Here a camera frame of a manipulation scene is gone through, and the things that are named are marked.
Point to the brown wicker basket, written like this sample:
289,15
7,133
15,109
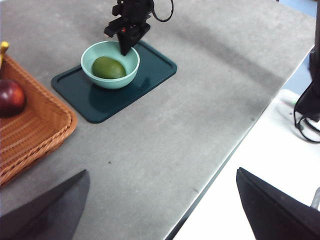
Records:
32,135

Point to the yellow banana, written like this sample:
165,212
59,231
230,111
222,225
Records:
3,47

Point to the dark green tray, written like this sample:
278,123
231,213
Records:
112,105

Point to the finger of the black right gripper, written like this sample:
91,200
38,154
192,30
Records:
127,42

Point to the teal ribbed bowl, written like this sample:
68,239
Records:
112,82

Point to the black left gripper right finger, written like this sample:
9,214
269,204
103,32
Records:
275,215

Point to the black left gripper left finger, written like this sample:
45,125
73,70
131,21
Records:
42,217

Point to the green avocado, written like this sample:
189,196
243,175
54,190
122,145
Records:
108,68

